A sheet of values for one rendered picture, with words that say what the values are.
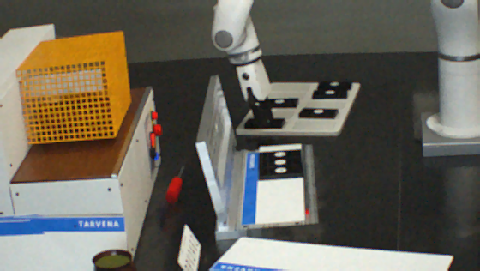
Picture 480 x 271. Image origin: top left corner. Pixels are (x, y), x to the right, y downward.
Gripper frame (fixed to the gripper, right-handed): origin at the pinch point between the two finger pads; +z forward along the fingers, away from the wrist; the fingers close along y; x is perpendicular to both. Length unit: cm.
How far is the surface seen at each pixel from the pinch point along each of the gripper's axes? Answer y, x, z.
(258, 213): -55, -11, 4
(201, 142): -64, -7, -16
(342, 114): 8.7, -18.2, 6.4
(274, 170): -34.3, -10.0, 2.5
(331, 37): 185, 19, 25
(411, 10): 189, -21, 22
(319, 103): 17.7, -10.6, 4.8
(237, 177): -35.7, -1.4, 1.9
